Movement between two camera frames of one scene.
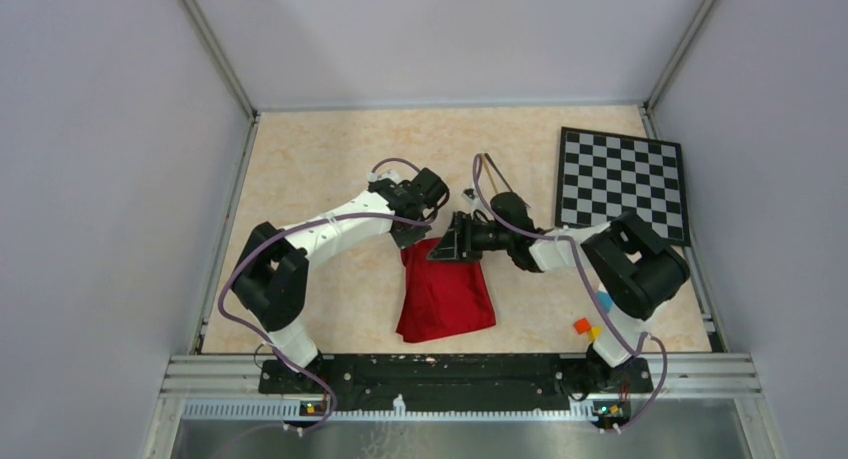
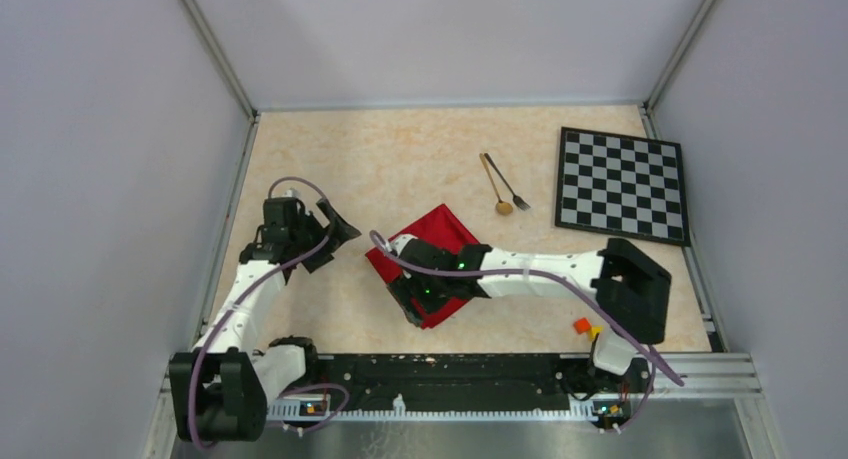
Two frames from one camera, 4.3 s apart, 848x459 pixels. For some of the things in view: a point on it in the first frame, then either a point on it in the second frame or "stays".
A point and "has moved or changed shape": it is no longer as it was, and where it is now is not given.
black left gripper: x=406 y=239 to x=342 y=232
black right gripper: x=457 y=244 to x=406 y=288
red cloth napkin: x=442 y=298 has moved or changed shape
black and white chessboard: x=603 y=176 stays
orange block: x=582 y=325 stays
